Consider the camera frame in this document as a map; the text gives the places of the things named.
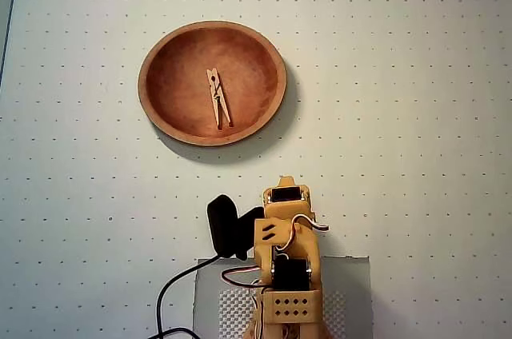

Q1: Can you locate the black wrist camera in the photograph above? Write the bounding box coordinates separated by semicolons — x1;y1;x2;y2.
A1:
206;193;266;262

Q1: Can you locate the grey metal base plate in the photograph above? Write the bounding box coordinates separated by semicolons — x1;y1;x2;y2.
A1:
193;255;372;339

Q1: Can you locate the red white servo cable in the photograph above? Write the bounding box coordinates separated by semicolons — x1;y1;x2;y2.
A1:
221;265;274;289

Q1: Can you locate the black camera cable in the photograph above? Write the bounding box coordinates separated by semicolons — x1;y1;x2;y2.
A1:
148;254;222;339

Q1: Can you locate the round wooden bowl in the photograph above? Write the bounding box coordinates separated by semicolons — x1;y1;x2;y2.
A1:
138;20;288;147

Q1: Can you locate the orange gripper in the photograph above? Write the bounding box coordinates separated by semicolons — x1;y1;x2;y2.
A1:
254;173;318;244

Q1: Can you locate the white dotted paper mat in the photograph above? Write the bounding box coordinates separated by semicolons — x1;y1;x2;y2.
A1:
0;0;512;339

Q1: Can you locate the wooden clothespin with metal spring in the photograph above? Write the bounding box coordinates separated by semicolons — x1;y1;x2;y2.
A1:
206;67;234;130

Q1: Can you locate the white anti-slip mesh pad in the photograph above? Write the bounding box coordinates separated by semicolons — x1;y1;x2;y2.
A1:
218;289;347;339

